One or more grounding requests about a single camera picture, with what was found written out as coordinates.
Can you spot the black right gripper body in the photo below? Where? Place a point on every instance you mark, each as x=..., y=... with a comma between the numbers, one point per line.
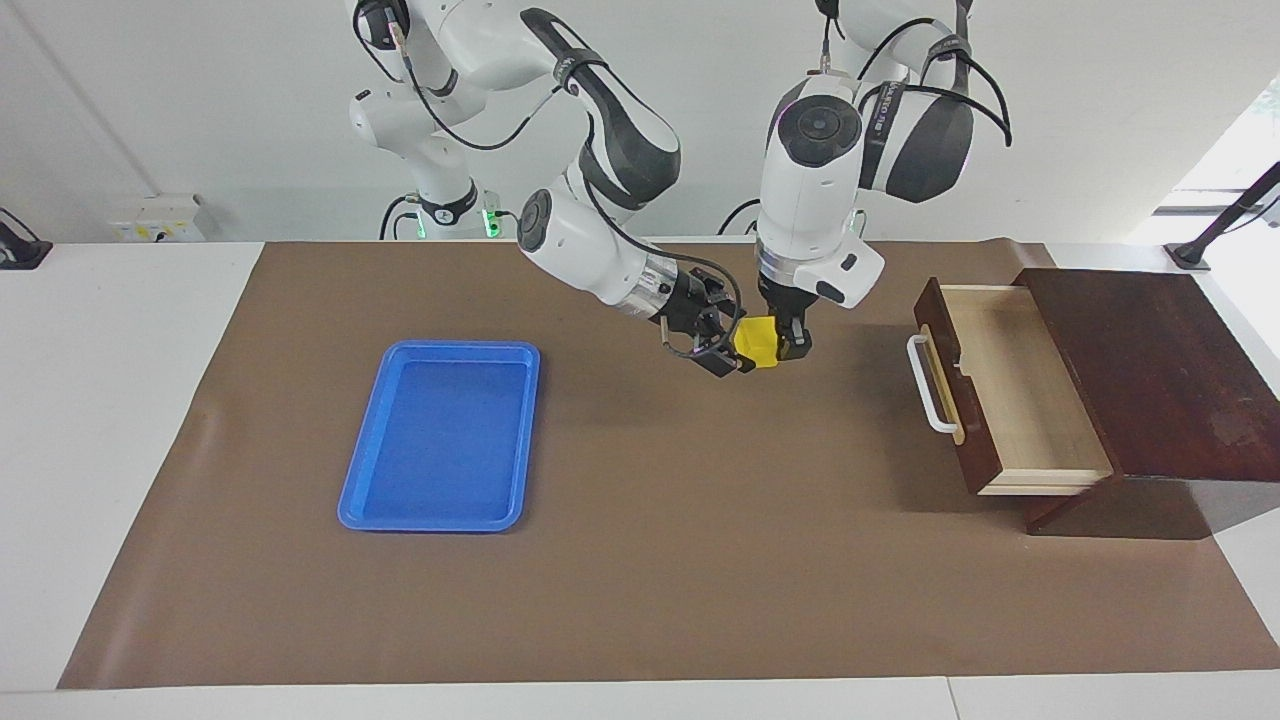
x=688, y=300

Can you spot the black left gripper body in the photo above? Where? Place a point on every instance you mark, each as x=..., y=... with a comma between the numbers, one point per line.
x=782, y=302

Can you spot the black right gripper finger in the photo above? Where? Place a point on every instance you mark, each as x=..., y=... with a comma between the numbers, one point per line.
x=720, y=355
x=722, y=298

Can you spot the yellow cube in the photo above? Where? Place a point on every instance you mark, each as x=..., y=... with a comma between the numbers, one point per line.
x=755, y=342

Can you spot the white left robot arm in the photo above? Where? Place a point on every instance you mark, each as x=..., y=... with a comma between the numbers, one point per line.
x=810, y=190

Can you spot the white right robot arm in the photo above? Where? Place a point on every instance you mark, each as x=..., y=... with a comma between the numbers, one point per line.
x=580, y=240

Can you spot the brown table mat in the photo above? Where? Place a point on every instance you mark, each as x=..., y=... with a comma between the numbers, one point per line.
x=700, y=500

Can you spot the green lit base connector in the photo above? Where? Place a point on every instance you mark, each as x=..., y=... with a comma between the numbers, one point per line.
x=491, y=222

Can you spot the blue plastic tray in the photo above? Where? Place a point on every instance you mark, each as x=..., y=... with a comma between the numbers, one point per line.
x=440, y=440

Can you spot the dark brown wooden cabinet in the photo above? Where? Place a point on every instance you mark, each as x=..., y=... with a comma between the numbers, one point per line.
x=1180, y=400

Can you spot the black clamp base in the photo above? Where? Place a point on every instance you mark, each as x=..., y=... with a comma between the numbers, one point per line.
x=25, y=255

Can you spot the black camera stand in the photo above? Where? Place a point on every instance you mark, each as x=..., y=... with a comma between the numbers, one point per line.
x=1188, y=255

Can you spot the white wall socket box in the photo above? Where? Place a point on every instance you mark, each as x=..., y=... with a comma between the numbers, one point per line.
x=160, y=218

